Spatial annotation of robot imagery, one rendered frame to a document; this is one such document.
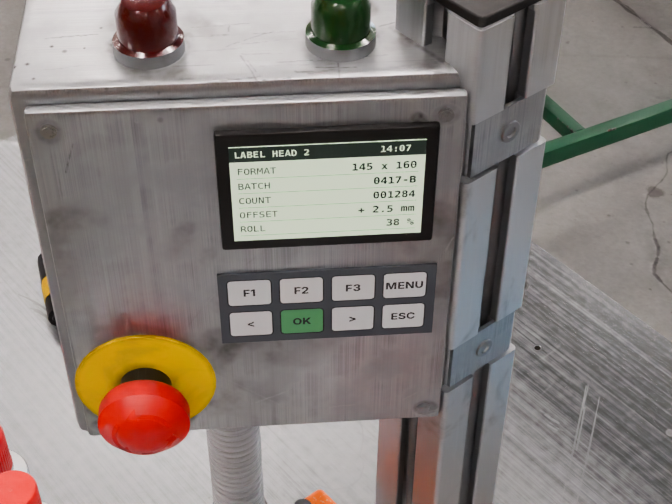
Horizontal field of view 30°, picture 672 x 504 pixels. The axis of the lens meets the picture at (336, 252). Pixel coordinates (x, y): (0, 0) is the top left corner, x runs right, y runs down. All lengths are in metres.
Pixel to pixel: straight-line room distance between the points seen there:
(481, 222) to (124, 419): 0.16
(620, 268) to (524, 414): 1.42
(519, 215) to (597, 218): 2.18
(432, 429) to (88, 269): 0.18
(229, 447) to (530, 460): 0.48
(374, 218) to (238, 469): 0.29
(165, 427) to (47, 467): 0.65
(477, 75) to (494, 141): 0.04
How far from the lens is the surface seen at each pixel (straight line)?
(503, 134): 0.48
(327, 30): 0.45
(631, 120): 2.65
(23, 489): 0.83
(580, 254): 2.61
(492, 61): 0.45
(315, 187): 0.47
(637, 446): 1.19
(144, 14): 0.45
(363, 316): 0.52
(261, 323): 0.52
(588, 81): 3.10
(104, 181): 0.47
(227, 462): 0.73
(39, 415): 1.21
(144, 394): 0.52
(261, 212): 0.47
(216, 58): 0.46
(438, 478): 0.61
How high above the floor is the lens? 1.73
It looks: 43 degrees down
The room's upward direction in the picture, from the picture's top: straight up
